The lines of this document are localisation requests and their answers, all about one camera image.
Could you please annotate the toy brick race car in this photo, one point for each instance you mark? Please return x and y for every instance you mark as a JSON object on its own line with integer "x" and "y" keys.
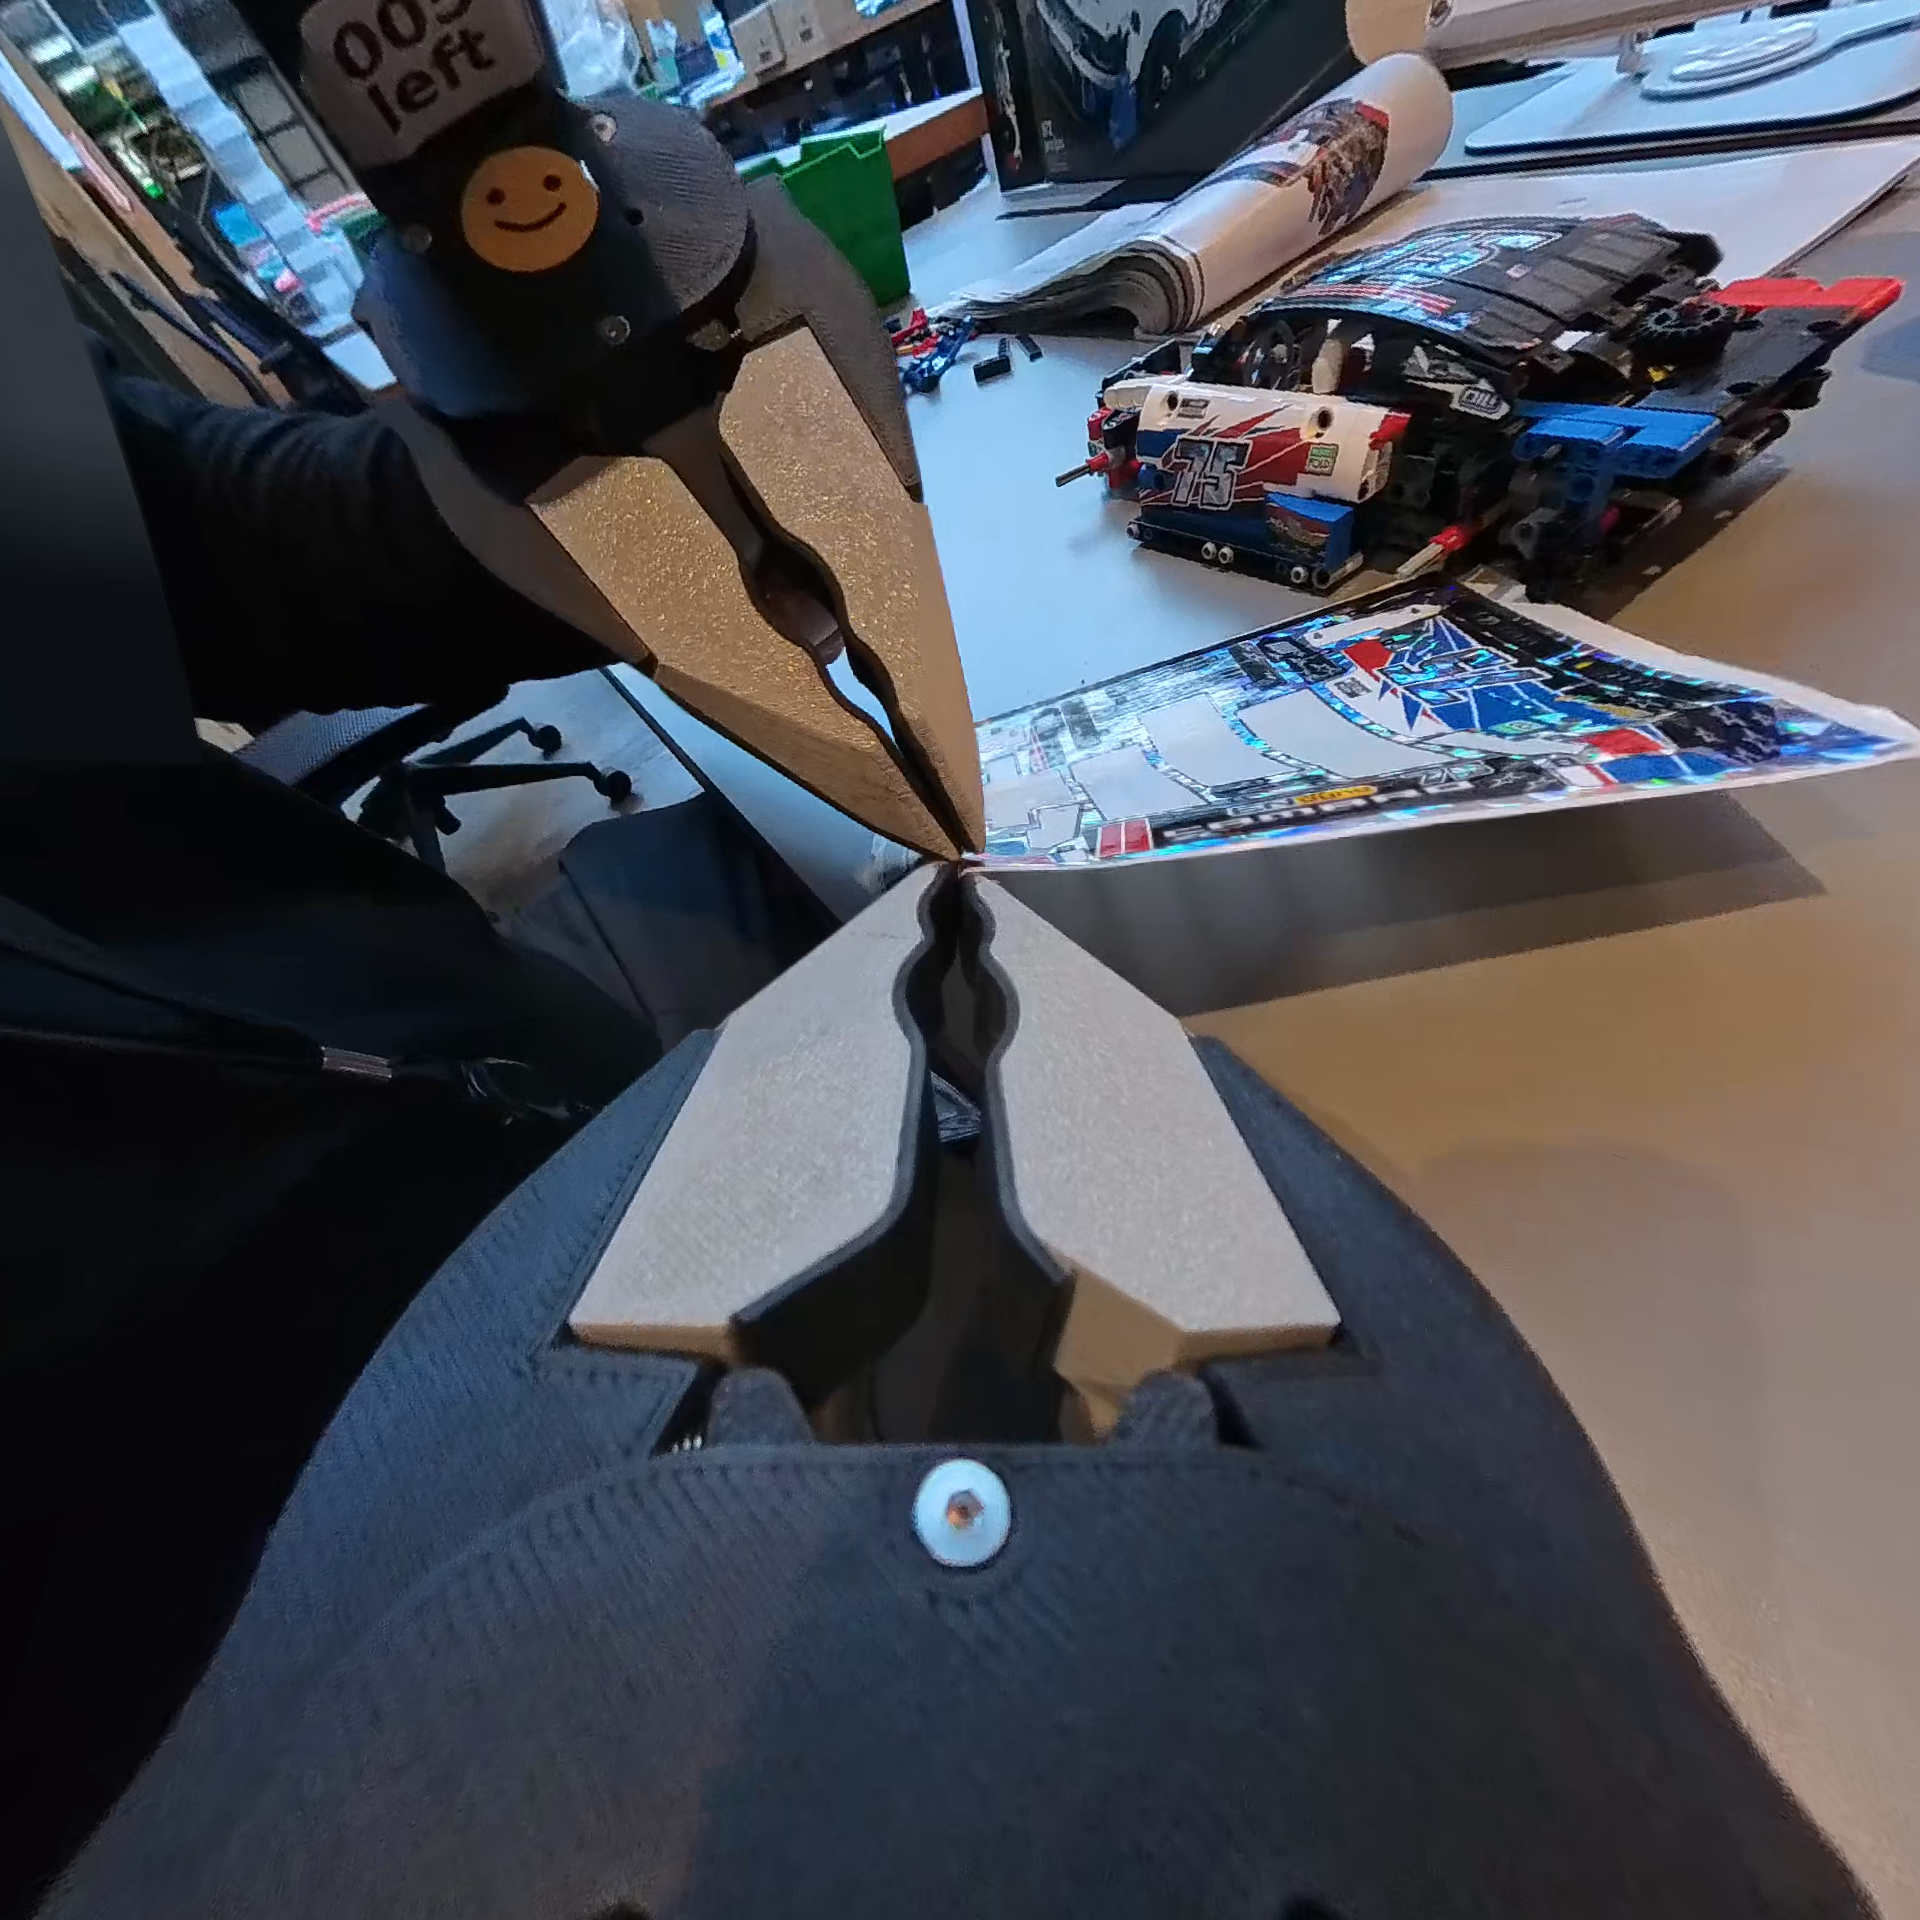
{"x": 1470, "y": 390}

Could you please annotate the grey desk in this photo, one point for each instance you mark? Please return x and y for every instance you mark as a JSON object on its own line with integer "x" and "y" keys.
{"x": 1501, "y": 1200}

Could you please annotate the green plastic crate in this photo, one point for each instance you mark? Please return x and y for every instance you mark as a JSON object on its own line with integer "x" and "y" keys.
{"x": 839, "y": 211}

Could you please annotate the person's dark clothing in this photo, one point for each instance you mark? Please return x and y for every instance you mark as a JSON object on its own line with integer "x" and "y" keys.
{"x": 150, "y": 1275}

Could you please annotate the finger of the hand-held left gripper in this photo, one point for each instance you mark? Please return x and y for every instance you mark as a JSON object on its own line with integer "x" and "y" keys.
{"x": 885, "y": 541}
{"x": 706, "y": 630}

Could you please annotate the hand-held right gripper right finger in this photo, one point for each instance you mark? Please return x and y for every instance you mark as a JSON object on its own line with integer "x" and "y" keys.
{"x": 1155, "y": 1185}

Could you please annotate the person's left hand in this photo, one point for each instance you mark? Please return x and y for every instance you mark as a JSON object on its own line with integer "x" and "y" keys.
{"x": 797, "y": 608}

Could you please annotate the shelf of storage boxes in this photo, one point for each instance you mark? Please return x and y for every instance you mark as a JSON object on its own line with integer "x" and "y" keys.
{"x": 255, "y": 224}

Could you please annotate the instruction sheet on stand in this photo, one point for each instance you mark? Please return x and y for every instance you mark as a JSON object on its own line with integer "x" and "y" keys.
{"x": 1652, "y": 106}

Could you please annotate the black toy set box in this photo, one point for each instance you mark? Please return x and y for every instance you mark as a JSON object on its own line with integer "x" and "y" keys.
{"x": 1141, "y": 89}

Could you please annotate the holographic sticker sheet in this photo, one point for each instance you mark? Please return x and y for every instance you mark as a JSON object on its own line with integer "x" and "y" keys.
{"x": 1350, "y": 721}

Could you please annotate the black office chair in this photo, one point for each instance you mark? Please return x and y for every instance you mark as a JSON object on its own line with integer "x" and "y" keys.
{"x": 452, "y": 765}

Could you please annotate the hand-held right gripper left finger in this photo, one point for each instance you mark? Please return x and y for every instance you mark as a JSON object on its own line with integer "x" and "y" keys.
{"x": 765, "y": 1170}

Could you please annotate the pile of loose toy bricks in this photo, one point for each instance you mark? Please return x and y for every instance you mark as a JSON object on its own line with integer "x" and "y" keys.
{"x": 946, "y": 352}

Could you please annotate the person's left forearm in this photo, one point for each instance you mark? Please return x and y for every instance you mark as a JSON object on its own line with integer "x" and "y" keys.
{"x": 300, "y": 557}

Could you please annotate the open instruction booklet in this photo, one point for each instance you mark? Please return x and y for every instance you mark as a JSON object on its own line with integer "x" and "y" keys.
{"x": 1200, "y": 255}

